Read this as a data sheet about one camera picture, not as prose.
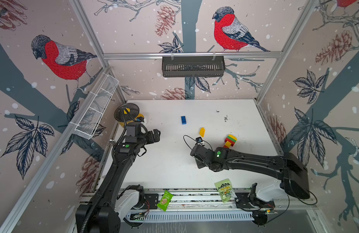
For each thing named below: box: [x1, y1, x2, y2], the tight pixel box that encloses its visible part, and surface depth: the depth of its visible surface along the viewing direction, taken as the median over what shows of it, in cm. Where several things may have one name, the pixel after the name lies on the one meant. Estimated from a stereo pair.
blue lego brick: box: [180, 116, 187, 125], surface depth 108 cm
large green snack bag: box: [213, 178, 238, 204], surface depth 78 cm
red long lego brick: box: [224, 137, 236, 147], surface depth 96 cm
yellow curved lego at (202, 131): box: [198, 127, 206, 138], surface depth 102 cm
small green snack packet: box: [156, 190, 174, 212], surface depth 75 cm
